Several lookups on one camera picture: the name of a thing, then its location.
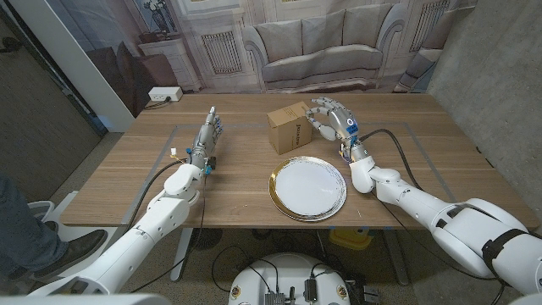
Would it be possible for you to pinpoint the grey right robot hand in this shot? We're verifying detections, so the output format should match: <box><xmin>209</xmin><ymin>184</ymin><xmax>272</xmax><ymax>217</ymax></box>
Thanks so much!
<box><xmin>305</xmin><ymin>96</ymin><xmax>365</xmax><ymax>153</ymax></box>

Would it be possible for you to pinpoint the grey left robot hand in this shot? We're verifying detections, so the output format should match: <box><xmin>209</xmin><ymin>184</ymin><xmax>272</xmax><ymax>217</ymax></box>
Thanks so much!
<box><xmin>185</xmin><ymin>105</ymin><xmax>224</xmax><ymax>169</ymax></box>

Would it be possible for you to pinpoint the cardboard packing box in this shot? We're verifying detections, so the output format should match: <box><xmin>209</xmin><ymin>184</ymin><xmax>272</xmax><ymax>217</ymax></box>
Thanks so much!
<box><xmin>266</xmin><ymin>100</ymin><xmax>315</xmax><ymax>156</ymax></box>

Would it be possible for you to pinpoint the white gold-rimmed paper plate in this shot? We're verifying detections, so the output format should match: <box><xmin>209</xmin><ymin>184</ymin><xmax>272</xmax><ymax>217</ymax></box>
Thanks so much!
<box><xmin>268</xmin><ymin>156</ymin><xmax>348</xmax><ymax>223</ymax></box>

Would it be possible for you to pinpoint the grey tape outline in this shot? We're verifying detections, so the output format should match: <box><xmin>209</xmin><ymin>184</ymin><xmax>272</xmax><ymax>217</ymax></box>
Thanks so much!
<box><xmin>122</xmin><ymin>121</ymin><xmax>474</xmax><ymax>228</ymax></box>

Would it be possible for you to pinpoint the white power strip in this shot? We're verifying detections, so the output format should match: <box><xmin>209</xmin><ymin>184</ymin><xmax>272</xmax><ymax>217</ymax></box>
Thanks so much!
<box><xmin>147</xmin><ymin>86</ymin><xmax>184</xmax><ymax>103</ymax></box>

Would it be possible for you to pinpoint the printed living room backdrop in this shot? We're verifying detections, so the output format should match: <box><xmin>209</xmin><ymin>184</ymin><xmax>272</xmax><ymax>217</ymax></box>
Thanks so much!
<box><xmin>44</xmin><ymin>0</ymin><xmax>478</xmax><ymax>119</ymax></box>

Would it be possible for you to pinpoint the black round vented disc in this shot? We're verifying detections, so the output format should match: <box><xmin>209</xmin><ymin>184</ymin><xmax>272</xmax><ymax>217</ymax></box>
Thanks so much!
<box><xmin>190</xmin><ymin>228</ymin><xmax>224</xmax><ymax>251</ymax></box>

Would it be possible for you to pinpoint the white table leg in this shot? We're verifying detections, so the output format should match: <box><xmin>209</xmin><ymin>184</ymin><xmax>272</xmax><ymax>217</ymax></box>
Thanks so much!
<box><xmin>169</xmin><ymin>227</ymin><xmax>195</xmax><ymax>283</ymax></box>
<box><xmin>383</xmin><ymin>228</ymin><xmax>411</xmax><ymax>287</ymax></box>

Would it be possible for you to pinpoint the yellow object under table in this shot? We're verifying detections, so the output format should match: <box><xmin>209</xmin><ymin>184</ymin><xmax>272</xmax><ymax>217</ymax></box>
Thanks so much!
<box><xmin>329</xmin><ymin>227</ymin><xmax>374</xmax><ymax>251</ymax></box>

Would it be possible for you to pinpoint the white slanted pillar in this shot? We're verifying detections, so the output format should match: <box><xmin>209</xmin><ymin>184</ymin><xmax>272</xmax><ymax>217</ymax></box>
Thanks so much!
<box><xmin>8</xmin><ymin>0</ymin><xmax>136</xmax><ymax>133</ymax></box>

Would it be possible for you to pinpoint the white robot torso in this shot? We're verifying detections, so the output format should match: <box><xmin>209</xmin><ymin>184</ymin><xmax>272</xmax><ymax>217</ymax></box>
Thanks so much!
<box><xmin>227</xmin><ymin>252</ymin><xmax>351</xmax><ymax>305</ymax></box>

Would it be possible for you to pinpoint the dark leather shoe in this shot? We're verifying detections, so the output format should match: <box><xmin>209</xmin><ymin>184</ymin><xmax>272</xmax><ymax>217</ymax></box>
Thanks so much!
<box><xmin>8</xmin><ymin>228</ymin><xmax>109</xmax><ymax>280</ymax></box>

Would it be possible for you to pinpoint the white chair base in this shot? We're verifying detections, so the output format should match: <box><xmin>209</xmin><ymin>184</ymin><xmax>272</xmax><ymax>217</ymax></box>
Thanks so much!
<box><xmin>25</xmin><ymin>190</ymin><xmax>120</xmax><ymax>243</ymax></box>

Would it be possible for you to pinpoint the blue jeans leg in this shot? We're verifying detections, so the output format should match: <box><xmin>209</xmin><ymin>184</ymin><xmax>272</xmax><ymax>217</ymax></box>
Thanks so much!
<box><xmin>0</xmin><ymin>175</ymin><xmax>69</xmax><ymax>276</ymax></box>

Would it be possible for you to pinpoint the black power strip cord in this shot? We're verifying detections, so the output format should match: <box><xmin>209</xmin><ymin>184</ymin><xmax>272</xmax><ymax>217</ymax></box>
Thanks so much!
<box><xmin>143</xmin><ymin>96</ymin><xmax>173</xmax><ymax>111</ymax></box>

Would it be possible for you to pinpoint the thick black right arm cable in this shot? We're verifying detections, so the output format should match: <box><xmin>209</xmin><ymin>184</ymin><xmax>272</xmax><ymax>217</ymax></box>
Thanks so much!
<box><xmin>358</xmin><ymin>128</ymin><xmax>424</xmax><ymax>192</ymax></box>

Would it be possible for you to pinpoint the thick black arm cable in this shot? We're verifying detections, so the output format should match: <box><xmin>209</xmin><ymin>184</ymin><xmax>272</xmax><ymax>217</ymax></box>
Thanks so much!
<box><xmin>124</xmin><ymin>157</ymin><xmax>190</xmax><ymax>232</ymax></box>
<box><xmin>358</xmin><ymin>128</ymin><xmax>424</xmax><ymax>192</ymax></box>

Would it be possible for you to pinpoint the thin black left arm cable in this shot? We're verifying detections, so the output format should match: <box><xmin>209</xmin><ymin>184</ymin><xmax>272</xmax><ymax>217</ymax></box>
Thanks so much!
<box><xmin>129</xmin><ymin>171</ymin><xmax>207</xmax><ymax>294</ymax></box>

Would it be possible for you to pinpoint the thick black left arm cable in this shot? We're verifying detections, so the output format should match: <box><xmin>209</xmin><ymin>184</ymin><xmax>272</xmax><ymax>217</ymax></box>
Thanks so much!
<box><xmin>124</xmin><ymin>157</ymin><xmax>190</xmax><ymax>232</ymax></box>

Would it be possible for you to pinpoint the black looped floor cable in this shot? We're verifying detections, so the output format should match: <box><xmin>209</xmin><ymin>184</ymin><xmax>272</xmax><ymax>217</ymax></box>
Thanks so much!
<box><xmin>210</xmin><ymin>244</ymin><xmax>281</xmax><ymax>294</ymax></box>

